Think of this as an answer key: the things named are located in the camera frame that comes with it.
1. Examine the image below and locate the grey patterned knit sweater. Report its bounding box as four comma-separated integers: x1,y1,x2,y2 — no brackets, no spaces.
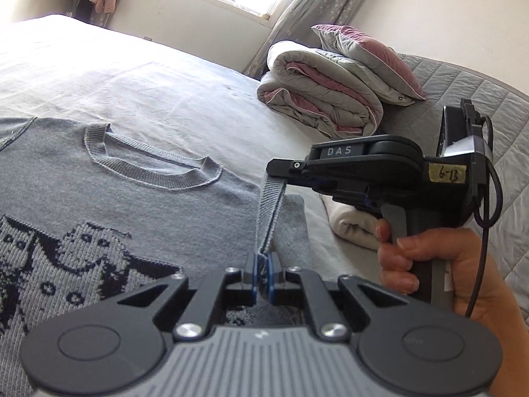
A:
0,115,315,397

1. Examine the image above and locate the person right hand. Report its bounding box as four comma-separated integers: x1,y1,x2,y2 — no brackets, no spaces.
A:
373,218,526,342

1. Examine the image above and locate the folded cream garment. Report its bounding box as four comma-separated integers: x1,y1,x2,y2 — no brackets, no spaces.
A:
320,195,390,251

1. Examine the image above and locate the grey quilted headboard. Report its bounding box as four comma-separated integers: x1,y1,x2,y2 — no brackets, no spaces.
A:
380,54,528,316

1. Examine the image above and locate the grey pink pillow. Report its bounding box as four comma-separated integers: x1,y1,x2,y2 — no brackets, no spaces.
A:
312,24,425,107

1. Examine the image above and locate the rolled grey pink duvet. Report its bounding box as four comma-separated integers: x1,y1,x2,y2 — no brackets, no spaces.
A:
257,40,384,139

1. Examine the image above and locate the grey star curtain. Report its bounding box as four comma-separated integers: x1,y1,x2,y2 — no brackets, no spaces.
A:
243,0,360,79

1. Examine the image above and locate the grey bed sheet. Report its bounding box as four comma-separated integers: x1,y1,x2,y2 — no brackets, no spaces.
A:
1,15,322,187

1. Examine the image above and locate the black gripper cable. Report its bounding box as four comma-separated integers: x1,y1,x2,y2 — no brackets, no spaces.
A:
464,115,504,319

